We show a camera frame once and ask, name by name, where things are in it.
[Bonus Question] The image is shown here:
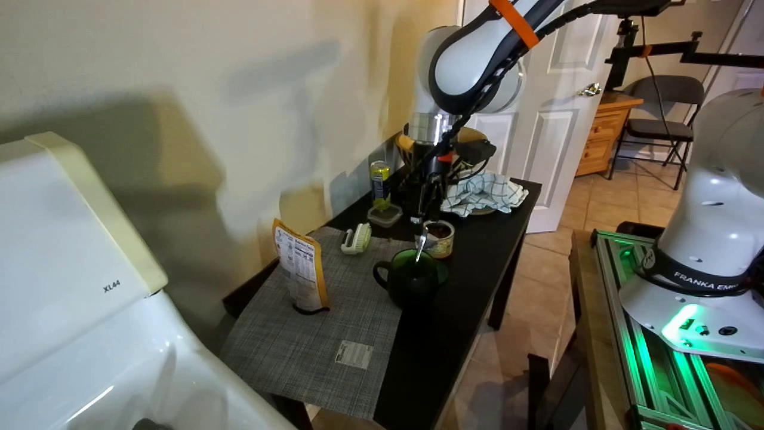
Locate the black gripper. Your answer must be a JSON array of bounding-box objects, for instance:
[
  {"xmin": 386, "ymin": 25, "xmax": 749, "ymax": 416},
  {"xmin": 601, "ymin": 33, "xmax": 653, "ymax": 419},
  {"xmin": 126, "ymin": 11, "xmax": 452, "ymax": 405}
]
[{"xmin": 404, "ymin": 138, "xmax": 479, "ymax": 227}]

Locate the metal spoon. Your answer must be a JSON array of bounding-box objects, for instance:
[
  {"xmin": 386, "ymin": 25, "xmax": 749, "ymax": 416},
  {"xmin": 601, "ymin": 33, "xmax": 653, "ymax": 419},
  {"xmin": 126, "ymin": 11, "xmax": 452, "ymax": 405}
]
[{"xmin": 411, "ymin": 227, "xmax": 433, "ymax": 269}]

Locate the small transparent bowl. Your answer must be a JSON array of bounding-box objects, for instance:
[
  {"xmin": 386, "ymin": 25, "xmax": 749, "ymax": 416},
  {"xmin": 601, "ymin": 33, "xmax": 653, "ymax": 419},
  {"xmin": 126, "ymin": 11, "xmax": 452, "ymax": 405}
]
[{"xmin": 365, "ymin": 199, "xmax": 407, "ymax": 232}]

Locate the large wooden zebra-pattern bowl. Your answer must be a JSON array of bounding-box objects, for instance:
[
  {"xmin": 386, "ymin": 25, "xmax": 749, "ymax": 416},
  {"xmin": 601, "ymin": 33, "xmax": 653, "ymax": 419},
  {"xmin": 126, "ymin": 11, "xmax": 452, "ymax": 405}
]
[{"xmin": 393, "ymin": 125, "xmax": 497, "ymax": 192}]

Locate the clear bottle with yellow liquid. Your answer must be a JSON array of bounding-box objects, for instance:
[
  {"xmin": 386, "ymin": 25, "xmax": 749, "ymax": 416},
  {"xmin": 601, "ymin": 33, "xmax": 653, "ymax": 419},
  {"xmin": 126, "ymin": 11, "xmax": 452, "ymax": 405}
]
[{"xmin": 368, "ymin": 156, "xmax": 393, "ymax": 203}]

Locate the white checkered dish cloth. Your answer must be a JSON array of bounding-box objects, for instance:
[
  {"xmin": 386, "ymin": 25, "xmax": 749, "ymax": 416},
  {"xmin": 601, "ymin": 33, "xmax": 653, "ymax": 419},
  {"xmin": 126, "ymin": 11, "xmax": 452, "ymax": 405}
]
[{"xmin": 438, "ymin": 169, "xmax": 531, "ymax": 220}]

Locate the dark green mug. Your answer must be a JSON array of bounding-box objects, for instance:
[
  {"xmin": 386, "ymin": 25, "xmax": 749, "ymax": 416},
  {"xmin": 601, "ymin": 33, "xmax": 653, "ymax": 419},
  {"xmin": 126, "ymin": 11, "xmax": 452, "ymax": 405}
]
[{"xmin": 371, "ymin": 247, "xmax": 452, "ymax": 312}]

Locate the black table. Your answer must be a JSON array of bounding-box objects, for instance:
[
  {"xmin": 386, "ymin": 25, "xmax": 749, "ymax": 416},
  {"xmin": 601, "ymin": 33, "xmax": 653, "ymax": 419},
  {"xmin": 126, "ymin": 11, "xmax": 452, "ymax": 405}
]
[{"xmin": 223, "ymin": 163, "xmax": 544, "ymax": 430}]

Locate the orange snack pouch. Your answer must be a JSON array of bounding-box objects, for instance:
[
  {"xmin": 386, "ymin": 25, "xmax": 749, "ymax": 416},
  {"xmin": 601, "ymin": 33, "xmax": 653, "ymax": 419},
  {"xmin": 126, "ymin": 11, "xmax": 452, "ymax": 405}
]
[{"xmin": 269, "ymin": 217, "xmax": 331, "ymax": 316}]

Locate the grey woven placemat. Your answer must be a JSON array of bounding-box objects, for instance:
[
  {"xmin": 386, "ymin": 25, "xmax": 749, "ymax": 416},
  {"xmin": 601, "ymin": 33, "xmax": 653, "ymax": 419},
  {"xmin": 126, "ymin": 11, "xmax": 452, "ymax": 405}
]
[{"xmin": 225, "ymin": 224, "xmax": 413, "ymax": 424}]

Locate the wooden dresser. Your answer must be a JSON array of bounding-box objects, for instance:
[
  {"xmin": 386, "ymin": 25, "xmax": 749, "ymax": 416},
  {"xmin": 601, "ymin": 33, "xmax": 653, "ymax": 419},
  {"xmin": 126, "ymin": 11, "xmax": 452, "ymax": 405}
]
[{"xmin": 573, "ymin": 92, "xmax": 644, "ymax": 180}]

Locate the black folding chair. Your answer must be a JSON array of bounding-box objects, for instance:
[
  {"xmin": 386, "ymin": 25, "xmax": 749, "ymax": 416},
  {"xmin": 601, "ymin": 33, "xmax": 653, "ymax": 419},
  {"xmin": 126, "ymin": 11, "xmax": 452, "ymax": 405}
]
[{"xmin": 606, "ymin": 75, "xmax": 709, "ymax": 192}]

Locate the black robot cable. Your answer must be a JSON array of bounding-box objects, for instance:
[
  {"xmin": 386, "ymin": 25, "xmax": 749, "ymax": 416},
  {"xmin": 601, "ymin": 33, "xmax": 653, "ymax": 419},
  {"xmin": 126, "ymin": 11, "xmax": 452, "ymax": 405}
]
[{"xmin": 427, "ymin": 0, "xmax": 570, "ymax": 115}]

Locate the orange arm strap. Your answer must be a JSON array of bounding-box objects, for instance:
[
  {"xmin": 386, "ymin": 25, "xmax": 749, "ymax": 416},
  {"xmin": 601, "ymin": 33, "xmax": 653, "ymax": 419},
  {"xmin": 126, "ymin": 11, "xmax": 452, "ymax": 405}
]
[{"xmin": 487, "ymin": 0, "xmax": 543, "ymax": 49}]

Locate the black camera stand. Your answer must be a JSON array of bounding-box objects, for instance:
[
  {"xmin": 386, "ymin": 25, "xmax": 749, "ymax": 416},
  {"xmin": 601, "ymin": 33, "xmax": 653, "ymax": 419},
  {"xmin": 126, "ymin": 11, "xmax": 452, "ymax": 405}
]
[{"xmin": 601, "ymin": 14, "xmax": 764, "ymax": 95}]

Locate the aluminium frame robot table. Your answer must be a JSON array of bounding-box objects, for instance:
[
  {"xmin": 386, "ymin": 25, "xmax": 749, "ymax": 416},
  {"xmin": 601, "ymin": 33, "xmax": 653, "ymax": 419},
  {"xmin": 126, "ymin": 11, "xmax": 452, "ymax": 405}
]
[{"xmin": 569, "ymin": 224, "xmax": 764, "ymax": 430}]

